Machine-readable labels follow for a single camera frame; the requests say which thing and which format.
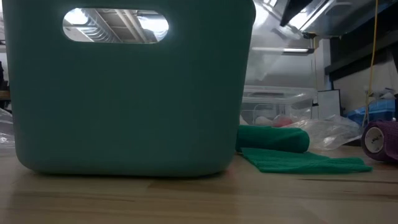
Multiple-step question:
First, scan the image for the clear zip bag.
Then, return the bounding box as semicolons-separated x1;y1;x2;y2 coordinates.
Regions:
245;0;312;82

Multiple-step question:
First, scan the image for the teal plastic bin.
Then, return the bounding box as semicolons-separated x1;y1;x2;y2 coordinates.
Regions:
1;0;256;178

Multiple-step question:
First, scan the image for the white roll in container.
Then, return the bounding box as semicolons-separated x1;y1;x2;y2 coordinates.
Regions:
254;116;273;126

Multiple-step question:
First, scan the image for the green bandage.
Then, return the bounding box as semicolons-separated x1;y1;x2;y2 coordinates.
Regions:
236;124;373;174

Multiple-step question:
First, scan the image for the purple bandage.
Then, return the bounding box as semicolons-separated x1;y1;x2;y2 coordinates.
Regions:
360;120;398;164

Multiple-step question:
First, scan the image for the ceiling light tube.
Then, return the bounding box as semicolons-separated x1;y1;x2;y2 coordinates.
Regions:
251;46;315;54

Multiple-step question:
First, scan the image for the clear plastic lidded container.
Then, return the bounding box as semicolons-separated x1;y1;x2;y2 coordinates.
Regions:
241;86;318;127

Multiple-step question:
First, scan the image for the white framed board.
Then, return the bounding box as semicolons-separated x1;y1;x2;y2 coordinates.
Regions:
317;89;342;118

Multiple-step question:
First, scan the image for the red item in container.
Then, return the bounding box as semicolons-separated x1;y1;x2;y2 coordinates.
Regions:
273;114;293;128

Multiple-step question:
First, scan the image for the clear plastic bag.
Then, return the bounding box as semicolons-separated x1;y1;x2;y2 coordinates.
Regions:
0;108;16;150
287;114;363;151

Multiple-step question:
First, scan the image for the blue plastic crate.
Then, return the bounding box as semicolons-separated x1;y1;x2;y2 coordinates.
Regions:
346;99;397;125

